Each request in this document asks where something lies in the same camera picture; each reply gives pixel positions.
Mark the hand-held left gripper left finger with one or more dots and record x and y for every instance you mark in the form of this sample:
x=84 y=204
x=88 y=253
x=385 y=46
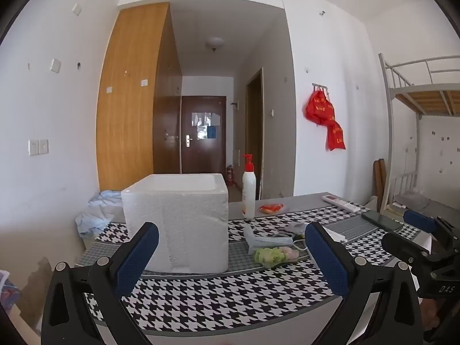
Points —
x=138 y=258

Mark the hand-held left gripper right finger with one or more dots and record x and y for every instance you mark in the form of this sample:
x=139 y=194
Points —
x=327 y=262

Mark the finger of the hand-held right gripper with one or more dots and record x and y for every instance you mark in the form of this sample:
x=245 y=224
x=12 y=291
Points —
x=418 y=220
x=399 y=242

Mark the grey sock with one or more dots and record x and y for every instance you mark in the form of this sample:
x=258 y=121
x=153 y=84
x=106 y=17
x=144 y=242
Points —
x=293 y=228

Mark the yellow foam fruit net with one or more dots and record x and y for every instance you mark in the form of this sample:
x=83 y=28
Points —
x=267 y=257

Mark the white foam box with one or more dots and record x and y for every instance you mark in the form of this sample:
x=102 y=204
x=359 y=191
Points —
x=187 y=222

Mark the blue face mask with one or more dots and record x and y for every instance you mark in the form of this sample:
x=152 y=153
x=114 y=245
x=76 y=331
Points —
x=258 y=240

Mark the grey bedding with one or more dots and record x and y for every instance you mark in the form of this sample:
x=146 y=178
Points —
x=417 y=201

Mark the black smartphone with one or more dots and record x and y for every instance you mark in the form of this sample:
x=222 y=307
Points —
x=381 y=220

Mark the pink foam fruit net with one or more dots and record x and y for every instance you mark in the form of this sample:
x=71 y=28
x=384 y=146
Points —
x=289 y=254

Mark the brown wooden boards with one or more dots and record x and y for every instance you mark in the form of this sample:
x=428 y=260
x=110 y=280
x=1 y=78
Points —
x=379 y=183

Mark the white remote control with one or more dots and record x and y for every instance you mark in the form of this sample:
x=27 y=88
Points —
x=339 y=203

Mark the orange snack packet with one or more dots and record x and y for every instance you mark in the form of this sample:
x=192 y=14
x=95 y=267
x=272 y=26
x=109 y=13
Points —
x=271 y=208

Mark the houndstooth tablecloth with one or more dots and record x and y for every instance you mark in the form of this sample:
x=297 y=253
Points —
x=222 y=294

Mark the white lotion pump bottle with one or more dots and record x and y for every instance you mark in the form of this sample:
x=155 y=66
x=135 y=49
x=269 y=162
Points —
x=248 y=194

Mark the red printed bag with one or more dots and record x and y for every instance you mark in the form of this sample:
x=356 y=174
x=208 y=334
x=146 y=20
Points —
x=318 y=107
x=336 y=136

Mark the white metal bunk bed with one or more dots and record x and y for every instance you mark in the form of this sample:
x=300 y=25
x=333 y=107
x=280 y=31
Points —
x=427 y=99

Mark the dark brown entrance door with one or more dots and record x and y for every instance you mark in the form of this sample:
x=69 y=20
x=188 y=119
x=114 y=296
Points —
x=201 y=154

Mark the red fire extinguisher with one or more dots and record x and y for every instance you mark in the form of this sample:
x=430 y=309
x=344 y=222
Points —
x=230 y=176

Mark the printed cardboard box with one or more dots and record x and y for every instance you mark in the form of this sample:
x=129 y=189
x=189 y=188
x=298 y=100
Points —
x=9 y=291

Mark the wooden wardrobe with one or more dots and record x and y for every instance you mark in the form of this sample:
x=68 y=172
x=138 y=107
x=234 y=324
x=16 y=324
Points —
x=129 y=115

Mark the blue door notice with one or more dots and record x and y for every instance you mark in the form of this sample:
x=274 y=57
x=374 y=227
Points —
x=212 y=132

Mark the grey door notice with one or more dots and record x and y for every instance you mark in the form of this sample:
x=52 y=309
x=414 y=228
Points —
x=201 y=119

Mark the round ceiling lamp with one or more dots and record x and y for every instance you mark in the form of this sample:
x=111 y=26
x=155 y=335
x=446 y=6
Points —
x=215 y=44

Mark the metal wall hook rack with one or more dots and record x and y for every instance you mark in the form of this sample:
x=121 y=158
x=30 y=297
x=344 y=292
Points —
x=320 y=86

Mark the blank white wall plate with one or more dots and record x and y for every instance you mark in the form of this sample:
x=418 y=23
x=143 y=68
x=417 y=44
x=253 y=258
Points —
x=76 y=9

